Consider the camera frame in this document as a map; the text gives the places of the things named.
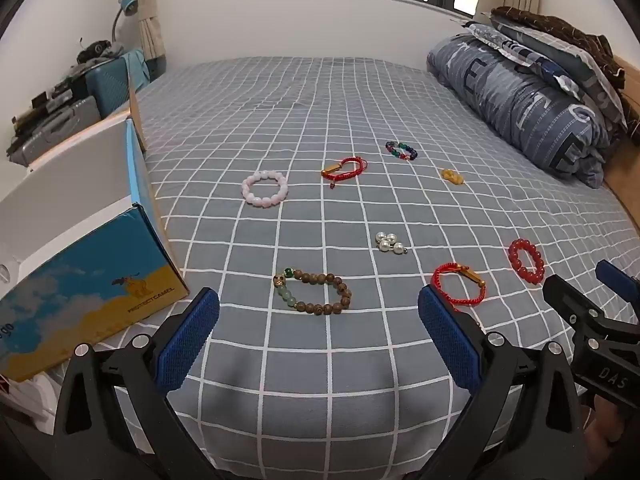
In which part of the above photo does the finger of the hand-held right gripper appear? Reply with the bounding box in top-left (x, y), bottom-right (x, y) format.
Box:
top-left (595, 259), bottom-right (640, 312)
top-left (542, 274), bottom-right (640, 361)

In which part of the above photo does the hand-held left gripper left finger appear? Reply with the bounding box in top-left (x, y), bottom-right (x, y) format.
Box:
top-left (50, 287), bottom-right (236, 480)

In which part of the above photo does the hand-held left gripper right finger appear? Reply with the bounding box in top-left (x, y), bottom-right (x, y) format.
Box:
top-left (417, 284), bottom-right (589, 480)

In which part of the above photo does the red cord bracelet gold tube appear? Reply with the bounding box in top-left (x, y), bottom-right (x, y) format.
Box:
top-left (321, 156), bottom-right (369, 191)
top-left (431, 263), bottom-right (487, 309)

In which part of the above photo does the red bead bracelet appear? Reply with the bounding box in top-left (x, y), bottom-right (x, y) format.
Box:
top-left (508, 238), bottom-right (546, 285)

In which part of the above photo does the blue printed cardboard box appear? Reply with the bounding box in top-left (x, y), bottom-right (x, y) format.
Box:
top-left (0, 72), bottom-right (191, 384)

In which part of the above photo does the pink bead bracelet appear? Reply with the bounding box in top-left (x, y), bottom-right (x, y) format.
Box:
top-left (242, 170), bottom-right (289, 209)

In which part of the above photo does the person's right hand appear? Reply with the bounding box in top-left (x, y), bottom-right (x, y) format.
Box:
top-left (581, 394), bottom-right (637, 467)

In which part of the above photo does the white pearl cluster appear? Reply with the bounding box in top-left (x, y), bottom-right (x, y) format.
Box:
top-left (375, 231), bottom-right (410, 256)

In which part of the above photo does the white plastic bag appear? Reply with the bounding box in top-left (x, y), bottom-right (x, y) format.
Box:
top-left (0, 370), bottom-right (67, 437)

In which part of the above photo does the folded blue-grey quilt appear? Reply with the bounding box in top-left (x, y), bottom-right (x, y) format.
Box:
top-left (426, 35), bottom-right (614, 190)

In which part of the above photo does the grey suitcase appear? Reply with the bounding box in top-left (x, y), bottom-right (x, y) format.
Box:
top-left (7, 95), bottom-right (104, 167)

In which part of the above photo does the brown blanket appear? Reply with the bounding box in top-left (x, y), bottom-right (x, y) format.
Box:
top-left (490, 6), bottom-right (627, 92)

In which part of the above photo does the grey checked bed sheet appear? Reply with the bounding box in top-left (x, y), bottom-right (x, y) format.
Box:
top-left (50, 55), bottom-right (640, 480)

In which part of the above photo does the blue suitcase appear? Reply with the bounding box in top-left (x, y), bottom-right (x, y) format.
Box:
top-left (85, 50), bottom-right (152, 122)

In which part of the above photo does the pile of dark clutter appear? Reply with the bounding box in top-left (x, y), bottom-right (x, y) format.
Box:
top-left (10, 37), bottom-right (126, 137)

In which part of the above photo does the blue desk lamp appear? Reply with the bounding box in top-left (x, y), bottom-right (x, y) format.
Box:
top-left (111, 0), bottom-right (140, 44)

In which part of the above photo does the wooden bed frame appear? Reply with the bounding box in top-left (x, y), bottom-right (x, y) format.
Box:
top-left (602, 55), bottom-right (640, 233)

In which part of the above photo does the brown wooden bead bracelet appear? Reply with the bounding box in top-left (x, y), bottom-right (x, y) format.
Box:
top-left (272, 268), bottom-right (353, 317)

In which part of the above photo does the multicolour bead bracelet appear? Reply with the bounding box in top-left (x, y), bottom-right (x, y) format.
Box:
top-left (385, 140), bottom-right (419, 163)

